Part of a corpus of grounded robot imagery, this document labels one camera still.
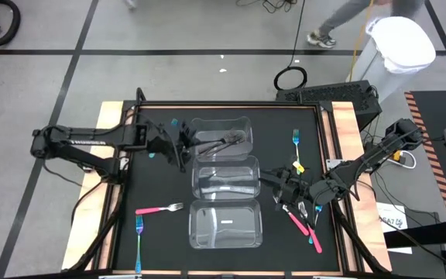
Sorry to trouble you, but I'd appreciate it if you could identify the trash can with white bag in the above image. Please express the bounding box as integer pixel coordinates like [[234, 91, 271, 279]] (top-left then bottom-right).
[[350, 14, 437, 104]]

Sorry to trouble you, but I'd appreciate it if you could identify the black cable bundle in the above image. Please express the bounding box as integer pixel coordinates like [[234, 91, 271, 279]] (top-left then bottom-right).
[[235, 0, 297, 15]]

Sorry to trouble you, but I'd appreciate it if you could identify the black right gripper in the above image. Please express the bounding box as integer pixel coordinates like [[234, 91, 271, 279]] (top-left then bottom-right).
[[259, 168, 313, 212]]

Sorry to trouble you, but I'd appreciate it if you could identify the clear plastic bin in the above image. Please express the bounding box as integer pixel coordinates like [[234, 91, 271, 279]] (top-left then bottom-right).
[[191, 155, 262, 201], [188, 198, 263, 250], [190, 115, 254, 163]]

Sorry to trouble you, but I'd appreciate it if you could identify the black table mat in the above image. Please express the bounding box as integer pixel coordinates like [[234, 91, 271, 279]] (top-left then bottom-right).
[[116, 107, 340, 271]]

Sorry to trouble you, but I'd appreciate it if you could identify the coiled black floor cable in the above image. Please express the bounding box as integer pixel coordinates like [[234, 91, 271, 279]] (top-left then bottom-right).
[[273, 0, 308, 91]]

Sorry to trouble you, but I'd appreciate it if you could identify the rainbow metal fork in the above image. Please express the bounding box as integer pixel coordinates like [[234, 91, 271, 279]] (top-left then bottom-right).
[[148, 118, 179, 159], [308, 204, 324, 245], [134, 214, 145, 274], [291, 129, 304, 166]]

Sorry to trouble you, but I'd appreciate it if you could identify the yellow floor cable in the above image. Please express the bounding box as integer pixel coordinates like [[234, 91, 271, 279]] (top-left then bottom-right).
[[348, 0, 375, 82]]

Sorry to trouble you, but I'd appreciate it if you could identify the black perforated computer case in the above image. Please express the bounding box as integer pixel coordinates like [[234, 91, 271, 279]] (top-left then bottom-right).
[[275, 80, 383, 133]]

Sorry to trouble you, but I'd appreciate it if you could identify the white paper sign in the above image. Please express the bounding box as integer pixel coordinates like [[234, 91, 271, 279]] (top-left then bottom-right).
[[376, 202, 413, 255]]

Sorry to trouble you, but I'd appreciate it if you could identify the white cable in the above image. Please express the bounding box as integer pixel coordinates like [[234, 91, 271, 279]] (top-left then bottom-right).
[[387, 150, 417, 171]]

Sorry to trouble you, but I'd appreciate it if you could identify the black metal beam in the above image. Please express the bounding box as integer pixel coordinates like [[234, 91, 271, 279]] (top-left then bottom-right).
[[383, 219, 446, 249]]

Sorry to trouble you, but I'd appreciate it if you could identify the black floor mat striped edge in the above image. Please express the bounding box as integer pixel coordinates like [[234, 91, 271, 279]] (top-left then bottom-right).
[[403, 90, 446, 221]]

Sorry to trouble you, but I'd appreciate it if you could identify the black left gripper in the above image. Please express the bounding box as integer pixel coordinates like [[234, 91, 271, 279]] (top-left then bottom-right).
[[156, 122, 201, 174]]

